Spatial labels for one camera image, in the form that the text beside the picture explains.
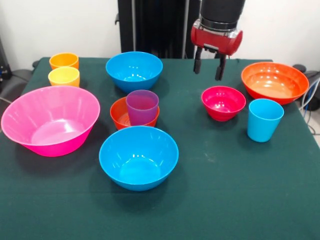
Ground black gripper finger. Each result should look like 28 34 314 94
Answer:
193 46 204 75
214 52 228 82

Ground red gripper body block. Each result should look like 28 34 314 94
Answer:
190 19 244 56

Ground small magenta bowl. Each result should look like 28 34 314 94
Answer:
201 85 247 122

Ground large red-orange bowl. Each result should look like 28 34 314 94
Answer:
241 61 310 106

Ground purple cup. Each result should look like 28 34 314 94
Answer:
125 89 160 127

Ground small orange bowl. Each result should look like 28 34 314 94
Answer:
109 96 161 131

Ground blue bowl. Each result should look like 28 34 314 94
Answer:
98 125 180 192
105 51 164 94

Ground blue cup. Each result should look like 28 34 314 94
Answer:
247 98 285 143

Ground black grey stand base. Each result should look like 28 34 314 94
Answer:
0 68 33 101
292 64 320 112

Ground dark green table cloth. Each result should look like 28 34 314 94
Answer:
0 56 320 240

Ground orange cup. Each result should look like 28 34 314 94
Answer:
49 52 80 71

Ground yellow cup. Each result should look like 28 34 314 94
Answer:
47 66 81 88

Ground large pink bowl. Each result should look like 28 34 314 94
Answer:
0 85 101 158

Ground blue and white cables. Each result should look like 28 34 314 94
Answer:
299 79 320 136

